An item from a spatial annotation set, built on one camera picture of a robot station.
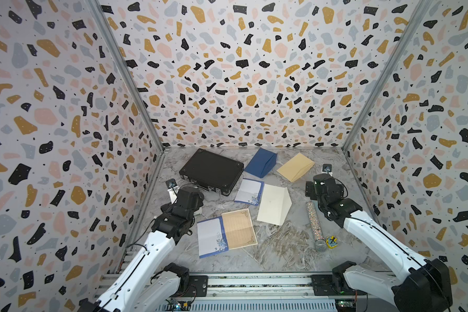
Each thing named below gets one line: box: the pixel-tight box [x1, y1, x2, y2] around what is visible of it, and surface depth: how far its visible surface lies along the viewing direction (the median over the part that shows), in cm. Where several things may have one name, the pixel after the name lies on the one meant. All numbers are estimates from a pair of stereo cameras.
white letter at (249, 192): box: [234, 178, 265, 207], surface depth 104 cm
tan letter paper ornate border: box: [221, 208, 259, 251], surface depth 90 cm
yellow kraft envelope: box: [276, 152, 316, 183], surface depth 115 cm
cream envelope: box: [256, 183, 293, 227], surface depth 99 cm
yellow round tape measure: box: [325, 235, 338, 249], surface depth 86 cm
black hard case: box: [178, 148, 245, 197], surface depth 108 cm
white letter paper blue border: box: [196, 215, 229, 259], surface depth 87 cm
